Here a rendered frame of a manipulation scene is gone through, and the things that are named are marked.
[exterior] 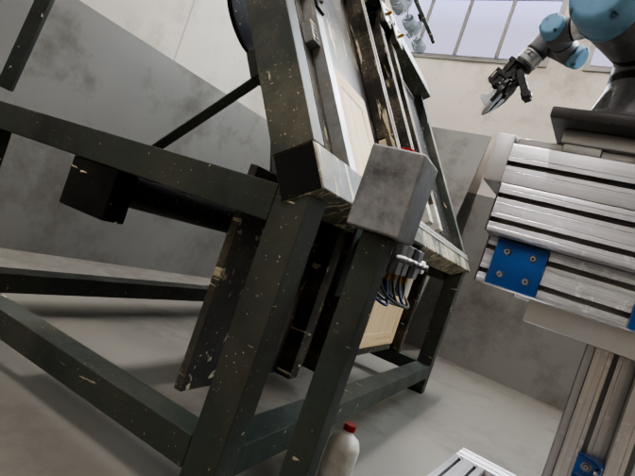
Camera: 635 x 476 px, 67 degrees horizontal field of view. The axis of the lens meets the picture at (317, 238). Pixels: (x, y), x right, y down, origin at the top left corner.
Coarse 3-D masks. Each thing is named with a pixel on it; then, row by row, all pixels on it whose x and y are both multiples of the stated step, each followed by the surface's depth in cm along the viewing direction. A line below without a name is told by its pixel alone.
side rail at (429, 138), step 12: (420, 96) 323; (420, 108) 322; (420, 120) 321; (432, 132) 322; (432, 144) 315; (432, 156) 314; (444, 180) 309; (444, 192) 307; (444, 204) 306; (456, 228) 300; (456, 240) 299
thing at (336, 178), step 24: (312, 144) 107; (288, 168) 109; (312, 168) 106; (336, 168) 116; (288, 192) 108; (312, 192) 106; (336, 192) 111; (336, 216) 127; (432, 240) 208; (432, 264) 241; (456, 264) 258
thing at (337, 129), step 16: (304, 0) 145; (304, 16) 144; (320, 16) 146; (320, 32) 141; (320, 48) 140; (320, 64) 139; (320, 80) 138; (336, 96) 137; (336, 112) 134; (336, 128) 134; (336, 144) 133; (352, 160) 134
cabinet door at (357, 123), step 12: (336, 72) 153; (348, 84) 162; (348, 96) 159; (348, 108) 155; (360, 108) 169; (348, 120) 149; (360, 120) 165; (348, 132) 146; (360, 132) 160; (360, 144) 156; (372, 144) 170; (360, 156) 152; (360, 168) 148
